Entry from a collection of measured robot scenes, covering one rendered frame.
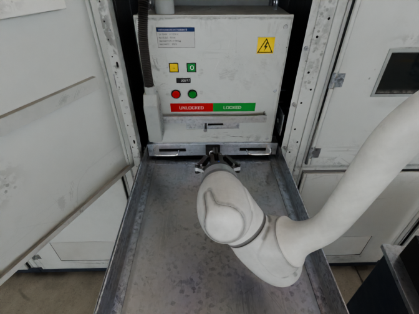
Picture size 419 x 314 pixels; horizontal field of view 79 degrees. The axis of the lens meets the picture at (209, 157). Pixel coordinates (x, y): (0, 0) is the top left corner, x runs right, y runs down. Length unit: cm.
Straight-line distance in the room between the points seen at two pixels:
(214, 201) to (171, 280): 37
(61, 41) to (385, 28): 92
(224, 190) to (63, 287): 154
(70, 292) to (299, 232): 153
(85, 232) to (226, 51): 111
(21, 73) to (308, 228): 73
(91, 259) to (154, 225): 90
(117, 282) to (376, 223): 129
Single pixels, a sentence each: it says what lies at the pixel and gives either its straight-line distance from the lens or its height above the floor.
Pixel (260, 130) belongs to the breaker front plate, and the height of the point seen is 98.
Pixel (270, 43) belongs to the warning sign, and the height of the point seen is 131.
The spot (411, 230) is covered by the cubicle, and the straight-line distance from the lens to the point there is 183.
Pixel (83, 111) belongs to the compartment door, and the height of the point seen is 115.
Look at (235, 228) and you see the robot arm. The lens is 46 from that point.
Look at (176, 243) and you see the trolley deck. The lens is 83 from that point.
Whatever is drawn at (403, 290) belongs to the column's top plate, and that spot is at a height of 75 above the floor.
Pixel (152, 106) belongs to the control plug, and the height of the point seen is 115.
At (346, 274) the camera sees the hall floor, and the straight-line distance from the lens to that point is 192.
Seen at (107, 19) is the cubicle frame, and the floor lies 139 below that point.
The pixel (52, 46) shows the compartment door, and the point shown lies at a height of 135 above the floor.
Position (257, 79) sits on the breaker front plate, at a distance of 96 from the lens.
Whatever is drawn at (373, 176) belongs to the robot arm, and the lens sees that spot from 43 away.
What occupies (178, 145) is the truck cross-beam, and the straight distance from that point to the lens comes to 107.
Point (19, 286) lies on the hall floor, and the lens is 203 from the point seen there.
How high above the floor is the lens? 153
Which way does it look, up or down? 38 degrees down
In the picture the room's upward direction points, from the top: straight up
